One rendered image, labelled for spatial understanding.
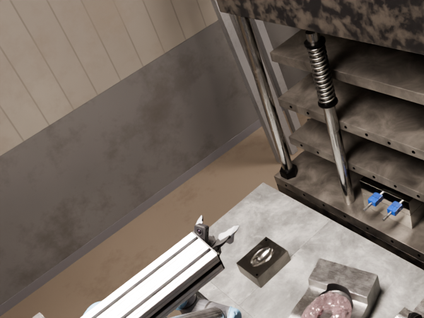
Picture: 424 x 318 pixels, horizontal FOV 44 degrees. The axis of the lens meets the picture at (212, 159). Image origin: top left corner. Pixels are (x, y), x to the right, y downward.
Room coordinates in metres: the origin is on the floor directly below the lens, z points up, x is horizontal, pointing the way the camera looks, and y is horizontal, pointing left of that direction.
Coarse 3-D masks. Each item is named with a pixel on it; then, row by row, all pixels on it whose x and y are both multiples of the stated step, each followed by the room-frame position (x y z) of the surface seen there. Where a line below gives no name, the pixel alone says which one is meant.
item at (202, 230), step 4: (200, 224) 1.30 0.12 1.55; (196, 228) 1.29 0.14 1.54; (200, 228) 1.28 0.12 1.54; (204, 228) 1.27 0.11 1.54; (208, 228) 1.28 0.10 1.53; (196, 232) 1.28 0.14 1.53; (200, 232) 1.27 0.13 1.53; (204, 232) 1.27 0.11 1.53; (208, 232) 1.28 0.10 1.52; (200, 236) 1.27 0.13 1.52; (204, 236) 1.26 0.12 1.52; (208, 236) 1.27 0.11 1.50; (204, 240) 1.26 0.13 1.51
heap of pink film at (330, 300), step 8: (320, 296) 1.34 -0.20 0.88; (328, 296) 1.32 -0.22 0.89; (336, 296) 1.30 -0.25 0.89; (312, 304) 1.31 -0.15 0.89; (320, 304) 1.29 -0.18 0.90; (328, 304) 1.27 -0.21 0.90; (336, 304) 1.27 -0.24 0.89; (344, 304) 1.25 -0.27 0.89; (304, 312) 1.27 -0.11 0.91; (312, 312) 1.26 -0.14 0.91; (320, 312) 1.26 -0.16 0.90; (336, 312) 1.23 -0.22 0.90; (344, 312) 1.21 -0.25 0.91
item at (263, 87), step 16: (240, 16) 2.21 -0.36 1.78; (240, 32) 2.22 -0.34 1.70; (256, 48) 2.21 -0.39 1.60; (256, 64) 2.20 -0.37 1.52; (256, 80) 2.22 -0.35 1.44; (272, 96) 2.22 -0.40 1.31; (272, 112) 2.20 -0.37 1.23; (272, 128) 2.21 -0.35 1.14; (288, 160) 2.21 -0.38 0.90; (288, 176) 2.19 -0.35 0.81
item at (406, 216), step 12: (360, 180) 1.79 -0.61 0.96; (372, 180) 1.76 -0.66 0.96; (372, 192) 1.74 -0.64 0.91; (384, 192) 1.67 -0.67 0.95; (396, 192) 1.63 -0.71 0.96; (384, 204) 1.68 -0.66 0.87; (396, 204) 1.62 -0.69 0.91; (408, 204) 1.56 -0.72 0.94; (420, 204) 1.59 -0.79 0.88; (396, 216) 1.62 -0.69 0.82; (408, 216) 1.56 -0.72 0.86; (420, 216) 1.58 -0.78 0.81
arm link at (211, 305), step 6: (210, 306) 1.11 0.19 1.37; (216, 306) 1.09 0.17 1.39; (222, 306) 1.09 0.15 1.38; (228, 306) 1.09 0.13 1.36; (192, 312) 1.02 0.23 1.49; (198, 312) 1.02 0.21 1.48; (204, 312) 1.02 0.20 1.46; (210, 312) 1.03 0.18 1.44; (216, 312) 1.04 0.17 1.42; (222, 312) 1.05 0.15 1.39; (228, 312) 1.05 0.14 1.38; (234, 312) 1.05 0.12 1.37; (240, 312) 1.06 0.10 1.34
